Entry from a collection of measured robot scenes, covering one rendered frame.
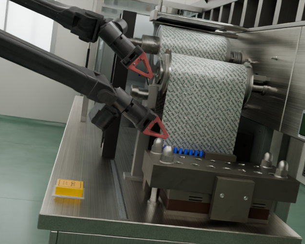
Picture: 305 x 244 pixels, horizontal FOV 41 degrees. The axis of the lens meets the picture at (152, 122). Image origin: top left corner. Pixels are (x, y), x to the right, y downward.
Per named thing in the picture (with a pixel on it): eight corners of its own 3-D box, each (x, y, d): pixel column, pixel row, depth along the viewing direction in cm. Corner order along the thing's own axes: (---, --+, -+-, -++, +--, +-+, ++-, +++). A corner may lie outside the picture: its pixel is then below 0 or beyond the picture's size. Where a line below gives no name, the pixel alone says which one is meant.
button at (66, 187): (56, 186, 113) (57, 178, 113) (82, 189, 114) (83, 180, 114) (54, 195, 106) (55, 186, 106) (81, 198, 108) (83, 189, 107)
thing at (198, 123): (156, 152, 123) (166, 91, 120) (230, 161, 127) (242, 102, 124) (156, 152, 122) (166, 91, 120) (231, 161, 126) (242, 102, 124)
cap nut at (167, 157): (158, 160, 108) (160, 143, 107) (172, 161, 108) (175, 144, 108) (160, 163, 104) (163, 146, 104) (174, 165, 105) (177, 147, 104)
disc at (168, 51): (156, 92, 134) (164, 46, 130) (157, 92, 134) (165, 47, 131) (163, 101, 119) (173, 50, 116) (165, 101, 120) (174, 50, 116)
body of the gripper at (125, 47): (126, 65, 120) (108, 46, 119) (124, 66, 130) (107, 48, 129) (142, 49, 120) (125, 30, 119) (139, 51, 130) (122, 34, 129)
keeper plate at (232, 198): (207, 216, 107) (215, 175, 105) (244, 220, 109) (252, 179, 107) (210, 220, 104) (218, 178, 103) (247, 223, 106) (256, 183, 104)
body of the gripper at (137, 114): (141, 132, 116) (120, 116, 114) (137, 126, 126) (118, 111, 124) (156, 114, 115) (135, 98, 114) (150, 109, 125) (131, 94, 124)
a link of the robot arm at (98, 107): (103, 89, 109) (96, 73, 115) (77, 120, 112) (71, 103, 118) (135, 108, 116) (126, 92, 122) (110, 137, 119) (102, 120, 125)
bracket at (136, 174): (121, 175, 135) (136, 82, 130) (141, 177, 136) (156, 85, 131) (122, 179, 130) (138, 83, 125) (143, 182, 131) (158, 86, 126)
